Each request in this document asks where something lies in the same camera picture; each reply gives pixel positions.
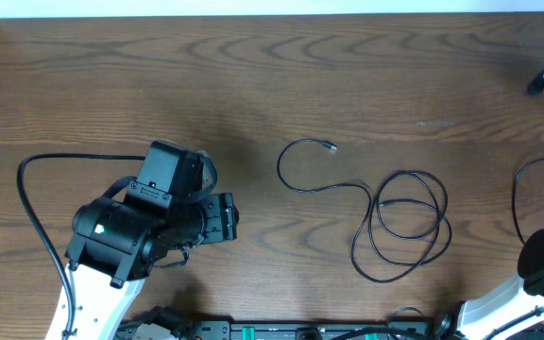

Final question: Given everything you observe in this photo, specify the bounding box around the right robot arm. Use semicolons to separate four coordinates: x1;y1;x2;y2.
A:
430;158;544;339

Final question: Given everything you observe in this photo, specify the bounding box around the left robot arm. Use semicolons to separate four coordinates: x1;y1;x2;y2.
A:
46;141;239;339

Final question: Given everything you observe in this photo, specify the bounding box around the left camera black cable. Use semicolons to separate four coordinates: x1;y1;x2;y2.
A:
15;152;146;340

